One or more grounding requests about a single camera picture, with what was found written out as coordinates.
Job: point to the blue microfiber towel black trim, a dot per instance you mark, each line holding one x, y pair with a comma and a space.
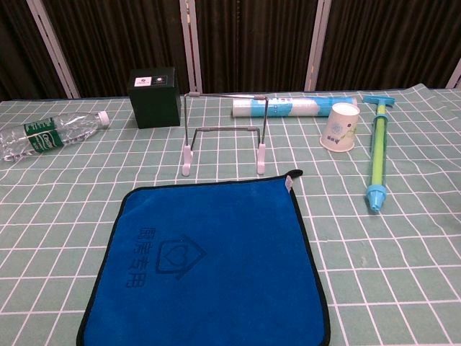
216, 270

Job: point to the blue white plastic bag roll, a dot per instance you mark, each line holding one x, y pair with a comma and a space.
288, 107

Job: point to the dark square cardboard box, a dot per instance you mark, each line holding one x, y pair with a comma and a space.
155, 104

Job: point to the white printed paper cup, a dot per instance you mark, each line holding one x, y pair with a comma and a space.
338, 129

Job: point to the green blue hand pump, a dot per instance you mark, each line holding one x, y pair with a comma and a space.
378, 158

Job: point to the clear plastic water bottle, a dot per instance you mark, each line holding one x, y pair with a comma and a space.
43, 135

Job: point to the green checked tablecloth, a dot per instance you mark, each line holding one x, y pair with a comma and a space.
396, 270

